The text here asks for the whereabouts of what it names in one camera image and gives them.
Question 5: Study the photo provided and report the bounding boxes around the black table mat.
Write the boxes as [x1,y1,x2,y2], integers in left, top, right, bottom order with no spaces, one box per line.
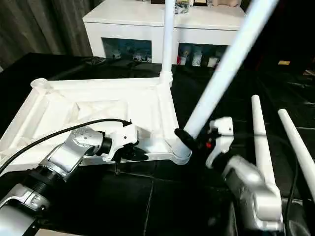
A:
[0,52,315,236]

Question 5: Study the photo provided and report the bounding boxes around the grey curtain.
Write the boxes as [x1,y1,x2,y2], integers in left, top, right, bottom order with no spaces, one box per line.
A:
[0,0,95,72]

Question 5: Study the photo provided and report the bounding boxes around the black white spotted toy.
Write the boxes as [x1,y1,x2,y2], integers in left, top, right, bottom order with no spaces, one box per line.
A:
[175,0,191,14]

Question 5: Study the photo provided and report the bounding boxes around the white cabinet with glass doors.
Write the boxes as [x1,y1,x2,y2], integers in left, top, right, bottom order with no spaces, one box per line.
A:
[82,0,247,67]

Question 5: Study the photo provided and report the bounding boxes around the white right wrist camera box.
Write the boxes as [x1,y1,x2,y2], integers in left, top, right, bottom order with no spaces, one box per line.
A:
[205,116,234,170]

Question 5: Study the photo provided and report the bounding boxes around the black cabinet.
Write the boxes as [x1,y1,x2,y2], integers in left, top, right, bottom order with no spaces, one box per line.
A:
[235,0,315,72]

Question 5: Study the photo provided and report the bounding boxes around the white plastic table leg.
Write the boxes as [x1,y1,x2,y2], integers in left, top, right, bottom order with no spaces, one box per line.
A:
[251,95,282,198]
[277,109,315,190]
[159,0,177,86]
[172,0,280,161]

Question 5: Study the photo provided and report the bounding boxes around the white plastic table top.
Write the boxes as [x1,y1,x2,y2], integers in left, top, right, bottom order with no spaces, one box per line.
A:
[0,71,193,172]

